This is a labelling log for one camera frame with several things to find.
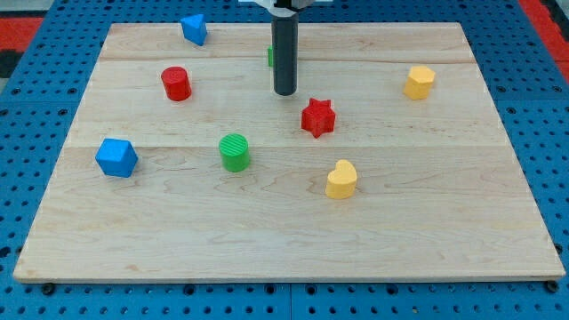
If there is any green cylinder block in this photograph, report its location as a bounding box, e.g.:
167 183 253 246
219 133 250 172

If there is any red star block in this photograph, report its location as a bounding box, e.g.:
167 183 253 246
301 98 336 139

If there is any yellow heart block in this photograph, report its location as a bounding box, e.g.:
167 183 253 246
325 159 357 199

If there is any wooden board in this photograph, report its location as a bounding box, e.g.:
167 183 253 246
13 22 565 284

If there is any green block behind rod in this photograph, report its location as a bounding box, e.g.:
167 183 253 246
267 45 274 68

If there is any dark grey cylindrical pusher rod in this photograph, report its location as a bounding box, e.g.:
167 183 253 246
271 13 299 96

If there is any red cylinder block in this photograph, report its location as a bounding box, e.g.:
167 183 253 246
161 66 192 101

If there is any yellow hexagon block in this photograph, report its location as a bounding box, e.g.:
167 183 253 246
403 66 436 100

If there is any blue triangle block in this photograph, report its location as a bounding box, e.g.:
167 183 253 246
180 14 207 46

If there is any blue cube block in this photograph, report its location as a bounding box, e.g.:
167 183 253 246
95 138 138 178

